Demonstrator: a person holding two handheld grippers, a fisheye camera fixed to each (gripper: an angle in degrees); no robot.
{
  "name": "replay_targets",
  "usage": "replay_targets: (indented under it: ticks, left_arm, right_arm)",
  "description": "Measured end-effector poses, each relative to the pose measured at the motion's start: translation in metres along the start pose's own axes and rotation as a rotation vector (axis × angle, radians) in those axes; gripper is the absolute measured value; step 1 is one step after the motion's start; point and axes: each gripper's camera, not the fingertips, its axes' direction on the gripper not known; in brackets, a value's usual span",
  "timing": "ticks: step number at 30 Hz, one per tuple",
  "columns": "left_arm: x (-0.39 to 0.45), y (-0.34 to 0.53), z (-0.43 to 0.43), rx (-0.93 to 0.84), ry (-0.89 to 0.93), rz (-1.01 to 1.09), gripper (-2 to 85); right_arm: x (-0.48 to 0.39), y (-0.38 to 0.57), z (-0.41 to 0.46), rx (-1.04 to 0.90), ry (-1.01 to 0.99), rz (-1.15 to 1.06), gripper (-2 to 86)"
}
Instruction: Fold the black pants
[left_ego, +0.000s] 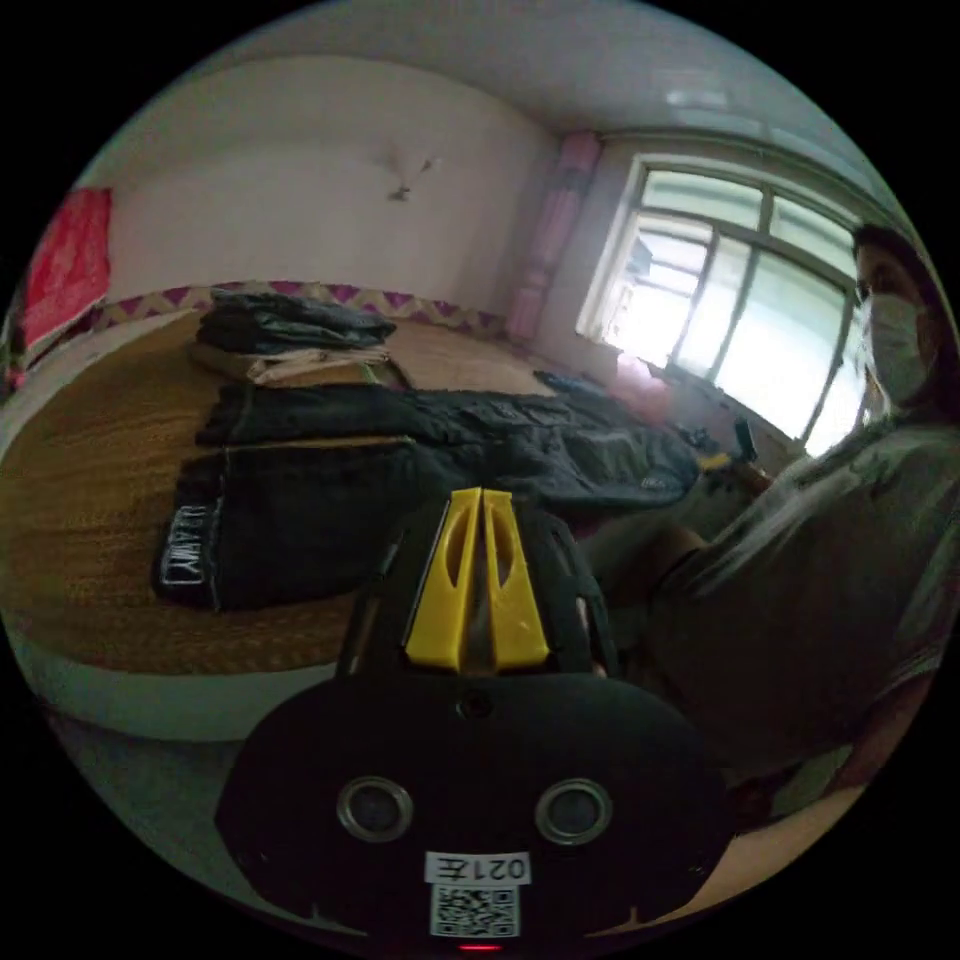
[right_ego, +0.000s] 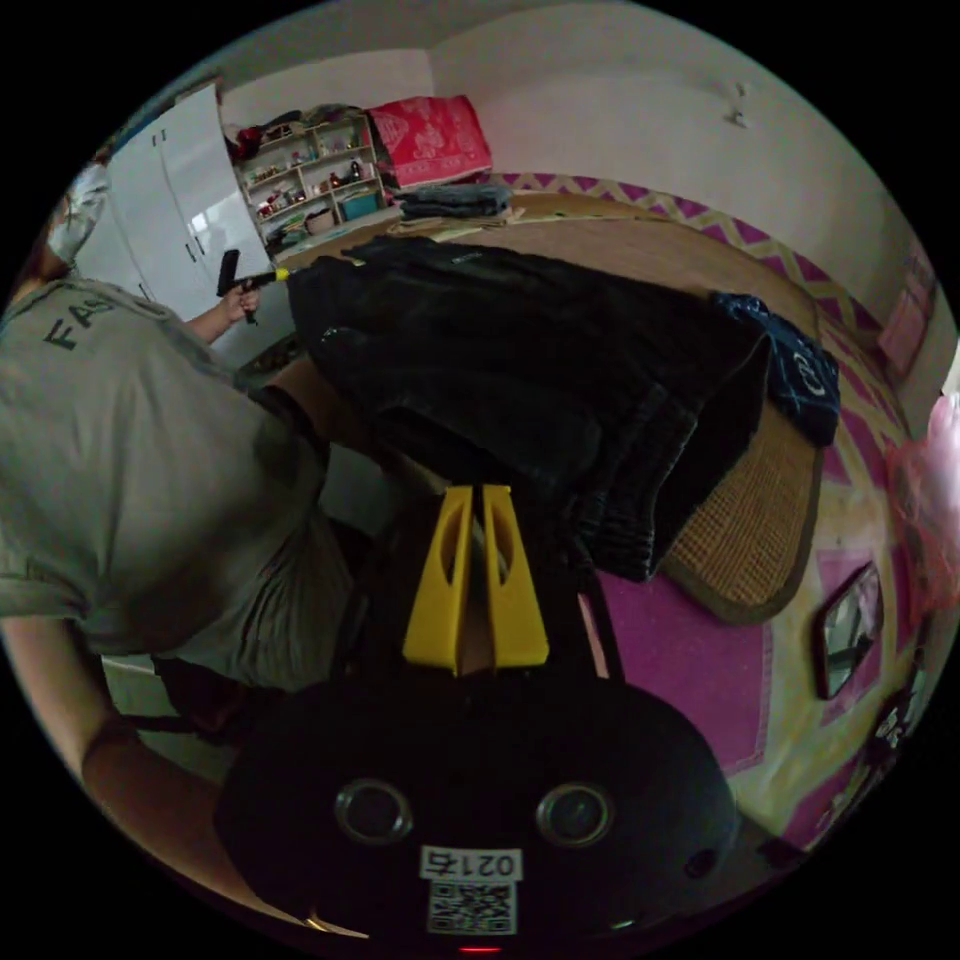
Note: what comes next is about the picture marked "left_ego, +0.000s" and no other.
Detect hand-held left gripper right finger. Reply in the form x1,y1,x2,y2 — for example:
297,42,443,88
482,489,551,670

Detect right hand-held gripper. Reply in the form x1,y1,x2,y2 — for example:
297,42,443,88
674,424,735,475

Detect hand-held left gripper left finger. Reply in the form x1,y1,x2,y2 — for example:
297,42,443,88
404,486,483,670

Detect person's left forearm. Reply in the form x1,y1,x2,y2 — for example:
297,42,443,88
583,523,706,605

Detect black pants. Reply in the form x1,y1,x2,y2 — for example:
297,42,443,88
152,384,703,613

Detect window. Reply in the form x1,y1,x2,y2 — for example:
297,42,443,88
575,152,880,460

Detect person's body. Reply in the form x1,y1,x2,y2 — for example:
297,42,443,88
599,223,960,830

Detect pink curtain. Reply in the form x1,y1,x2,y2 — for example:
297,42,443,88
508,131,604,340

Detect pile of clothes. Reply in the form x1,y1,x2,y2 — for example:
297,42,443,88
187,288,412,390

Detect bed with woven mat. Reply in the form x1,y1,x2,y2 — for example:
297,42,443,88
0,280,759,745

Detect red cloth hanging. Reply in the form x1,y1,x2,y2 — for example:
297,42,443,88
17,187,114,351

